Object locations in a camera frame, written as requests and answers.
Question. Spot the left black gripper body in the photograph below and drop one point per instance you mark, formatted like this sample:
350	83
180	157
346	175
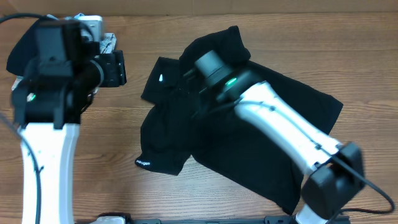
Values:
115	68

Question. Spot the black polo shirt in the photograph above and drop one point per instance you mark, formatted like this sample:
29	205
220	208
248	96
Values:
185	122

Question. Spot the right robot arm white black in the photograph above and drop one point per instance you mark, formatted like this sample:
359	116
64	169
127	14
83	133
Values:
334	170

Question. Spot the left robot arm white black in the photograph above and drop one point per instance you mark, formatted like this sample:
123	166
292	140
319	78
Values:
61	67

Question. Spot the light denim jeans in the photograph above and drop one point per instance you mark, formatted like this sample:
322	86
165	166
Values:
108	44

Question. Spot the light blue garment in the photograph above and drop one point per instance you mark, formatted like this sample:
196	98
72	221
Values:
78	15

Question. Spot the folded black garment on pile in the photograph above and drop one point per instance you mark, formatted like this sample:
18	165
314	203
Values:
23	52

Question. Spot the beige folded garment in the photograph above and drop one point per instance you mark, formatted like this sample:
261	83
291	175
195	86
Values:
16	82

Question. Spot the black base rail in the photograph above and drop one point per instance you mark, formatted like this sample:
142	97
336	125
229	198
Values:
127	218

